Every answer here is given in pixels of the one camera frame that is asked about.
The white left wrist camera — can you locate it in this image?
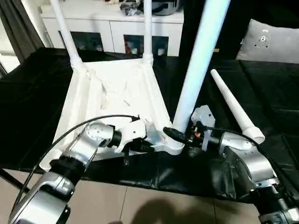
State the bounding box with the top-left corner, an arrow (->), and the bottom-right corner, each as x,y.
115,119 -> 148,155

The black furniture with yellow label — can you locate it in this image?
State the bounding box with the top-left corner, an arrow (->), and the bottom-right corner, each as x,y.
178,0 -> 299,62

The grey cushion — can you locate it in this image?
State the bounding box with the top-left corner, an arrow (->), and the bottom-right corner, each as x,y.
235,18 -> 299,65

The black work mat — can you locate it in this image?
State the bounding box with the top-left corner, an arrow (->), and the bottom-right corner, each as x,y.
0,46 -> 299,206

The white glass-door cabinet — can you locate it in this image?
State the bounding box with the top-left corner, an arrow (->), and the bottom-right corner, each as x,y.
39,0 -> 185,57

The white plastic table top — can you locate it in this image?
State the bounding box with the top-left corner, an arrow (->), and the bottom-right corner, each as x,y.
39,58 -> 188,173

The grey pleated curtain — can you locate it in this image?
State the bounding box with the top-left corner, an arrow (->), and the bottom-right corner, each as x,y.
0,0 -> 44,64

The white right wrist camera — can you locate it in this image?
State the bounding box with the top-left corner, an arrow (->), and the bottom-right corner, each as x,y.
191,105 -> 216,150

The grey round cooker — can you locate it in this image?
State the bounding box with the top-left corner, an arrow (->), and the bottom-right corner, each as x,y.
151,0 -> 181,16

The white plastic table leg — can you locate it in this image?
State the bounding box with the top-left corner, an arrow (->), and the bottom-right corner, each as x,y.
50,0 -> 85,69
210,69 -> 265,144
171,0 -> 232,143
142,0 -> 154,68

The black metal frame bar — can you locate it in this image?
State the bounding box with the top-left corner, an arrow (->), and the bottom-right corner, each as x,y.
0,167 -> 31,192

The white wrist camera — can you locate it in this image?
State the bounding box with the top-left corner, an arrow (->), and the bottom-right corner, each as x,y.
191,105 -> 216,150
115,119 -> 148,155

